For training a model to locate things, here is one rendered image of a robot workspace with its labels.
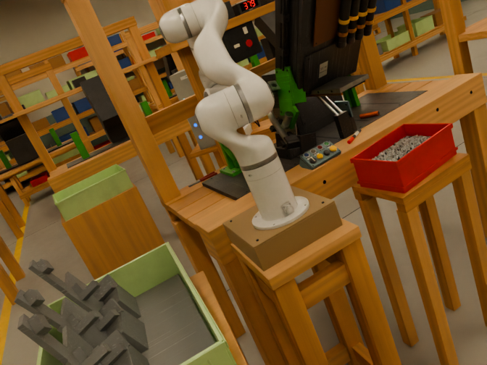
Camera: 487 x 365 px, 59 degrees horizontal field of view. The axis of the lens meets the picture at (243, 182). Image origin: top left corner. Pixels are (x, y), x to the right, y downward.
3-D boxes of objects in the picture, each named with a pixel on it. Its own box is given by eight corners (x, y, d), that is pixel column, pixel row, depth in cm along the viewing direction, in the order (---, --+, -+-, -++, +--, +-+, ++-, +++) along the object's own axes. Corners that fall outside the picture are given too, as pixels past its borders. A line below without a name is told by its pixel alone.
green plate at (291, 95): (309, 112, 189) (304, 63, 185) (292, 116, 186) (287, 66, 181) (295, 112, 200) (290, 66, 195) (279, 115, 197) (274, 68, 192)
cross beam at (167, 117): (351, 40, 249) (346, 25, 246) (151, 136, 207) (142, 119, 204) (345, 42, 254) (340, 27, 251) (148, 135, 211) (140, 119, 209)
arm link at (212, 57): (232, 140, 127) (281, 117, 128) (223, 117, 117) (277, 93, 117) (180, 28, 150) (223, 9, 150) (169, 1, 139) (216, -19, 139)
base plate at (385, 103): (429, 93, 207) (427, 90, 206) (240, 203, 171) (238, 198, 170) (368, 96, 244) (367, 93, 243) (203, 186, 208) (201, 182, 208)
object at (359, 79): (369, 80, 179) (368, 73, 178) (340, 95, 174) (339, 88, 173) (315, 85, 214) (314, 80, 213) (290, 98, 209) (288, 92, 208)
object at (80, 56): (173, 137, 868) (123, 27, 796) (25, 208, 778) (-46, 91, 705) (167, 135, 917) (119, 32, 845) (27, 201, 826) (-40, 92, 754)
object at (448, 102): (488, 102, 205) (482, 72, 200) (224, 266, 156) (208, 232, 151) (461, 102, 218) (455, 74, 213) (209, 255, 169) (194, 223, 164)
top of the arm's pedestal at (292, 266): (362, 237, 129) (359, 225, 128) (273, 291, 121) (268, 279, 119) (309, 211, 158) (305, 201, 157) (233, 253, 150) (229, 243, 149)
